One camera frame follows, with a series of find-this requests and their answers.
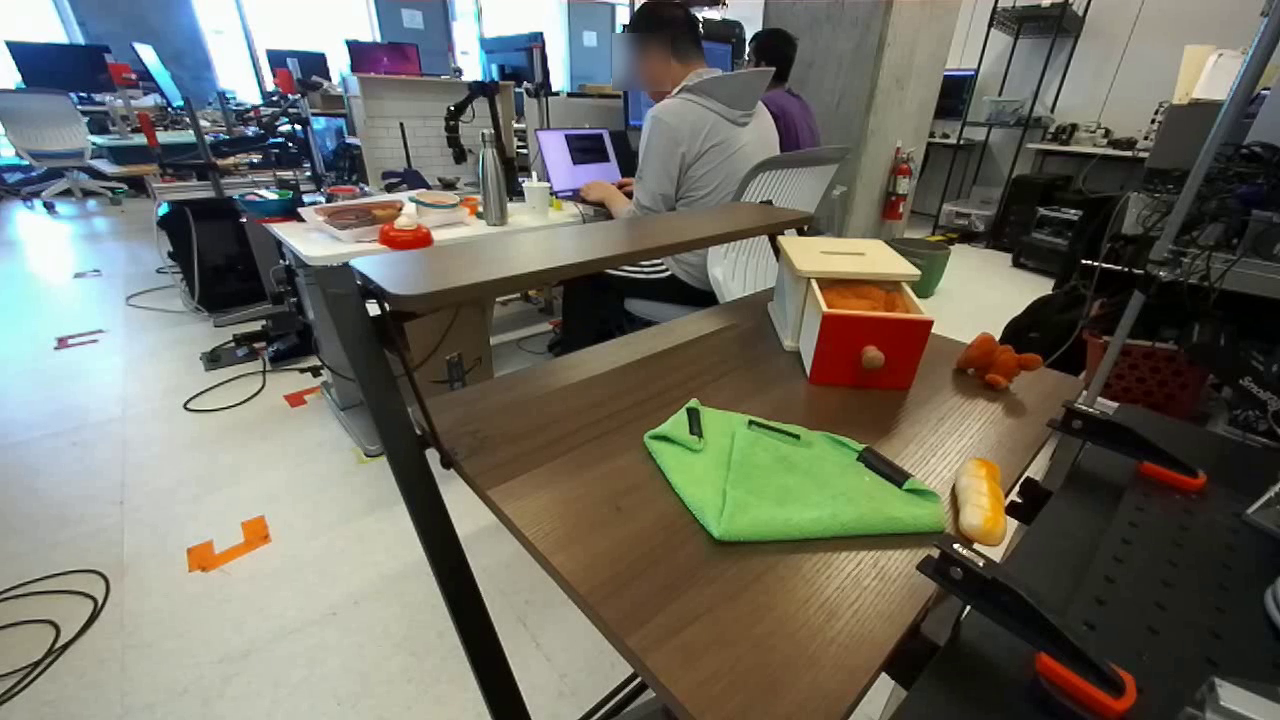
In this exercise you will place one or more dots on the open laptop with purple screen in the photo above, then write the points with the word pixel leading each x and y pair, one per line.
pixel 578 161

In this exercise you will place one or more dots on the green cloth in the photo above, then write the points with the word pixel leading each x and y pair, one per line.
pixel 775 483

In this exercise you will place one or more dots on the person in grey hoodie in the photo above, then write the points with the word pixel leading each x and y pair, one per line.
pixel 685 173

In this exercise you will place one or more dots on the small white bottle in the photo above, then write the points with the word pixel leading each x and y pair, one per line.
pixel 538 196

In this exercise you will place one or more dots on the grey office chair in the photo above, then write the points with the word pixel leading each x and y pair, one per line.
pixel 775 214

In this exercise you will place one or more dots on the metal water bottle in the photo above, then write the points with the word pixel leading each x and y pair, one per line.
pixel 495 183

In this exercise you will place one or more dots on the grey plate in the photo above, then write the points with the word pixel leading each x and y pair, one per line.
pixel 432 196

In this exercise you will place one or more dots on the black metal table leg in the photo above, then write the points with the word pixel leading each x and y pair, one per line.
pixel 420 506

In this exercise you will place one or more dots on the thick black marker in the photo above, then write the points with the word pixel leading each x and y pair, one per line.
pixel 886 467

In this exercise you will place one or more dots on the red plastic object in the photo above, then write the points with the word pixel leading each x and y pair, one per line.
pixel 405 236

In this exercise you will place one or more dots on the person in purple shirt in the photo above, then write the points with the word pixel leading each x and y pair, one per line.
pixel 790 104

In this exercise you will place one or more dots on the green bin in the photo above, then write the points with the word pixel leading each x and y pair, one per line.
pixel 925 266

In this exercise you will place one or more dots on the red fire extinguisher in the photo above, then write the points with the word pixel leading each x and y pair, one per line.
pixel 897 187

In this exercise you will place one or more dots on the brown wooden bowl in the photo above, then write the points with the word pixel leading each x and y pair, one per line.
pixel 356 214

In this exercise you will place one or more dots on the monitor with blue picture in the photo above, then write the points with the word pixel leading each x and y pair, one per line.
pixel 515 60

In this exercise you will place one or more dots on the white desk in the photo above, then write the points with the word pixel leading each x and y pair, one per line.
pixel 322 246

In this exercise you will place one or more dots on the orange plush toy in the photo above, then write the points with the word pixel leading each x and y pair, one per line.
pixel 993 362

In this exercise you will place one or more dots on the yellow bread toy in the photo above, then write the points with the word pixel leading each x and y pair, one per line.
pixel 982 501

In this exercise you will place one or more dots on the monitor with purple picture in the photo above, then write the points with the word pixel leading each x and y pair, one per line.
pixel 384 58

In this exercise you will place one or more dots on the black clamp knob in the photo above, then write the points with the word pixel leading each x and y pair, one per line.
pixel 1029 501

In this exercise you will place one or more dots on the black bag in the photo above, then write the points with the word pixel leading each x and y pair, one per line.
pixel 1055 326

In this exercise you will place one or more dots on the monitor with red picture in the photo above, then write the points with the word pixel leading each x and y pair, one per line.
pixel 298 65

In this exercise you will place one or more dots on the red perforated crate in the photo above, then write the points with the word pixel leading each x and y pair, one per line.
pixel 1148 378

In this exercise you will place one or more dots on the grey metal pole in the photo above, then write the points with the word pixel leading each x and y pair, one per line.
pixel 1174 201

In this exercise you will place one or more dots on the black perforated table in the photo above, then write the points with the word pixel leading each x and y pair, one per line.
pixel 1161 584

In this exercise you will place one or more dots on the white office chair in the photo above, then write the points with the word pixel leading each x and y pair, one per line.
pixel 55 142

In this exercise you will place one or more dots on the dark computer monitor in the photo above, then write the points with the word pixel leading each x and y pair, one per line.
pixel 61 65

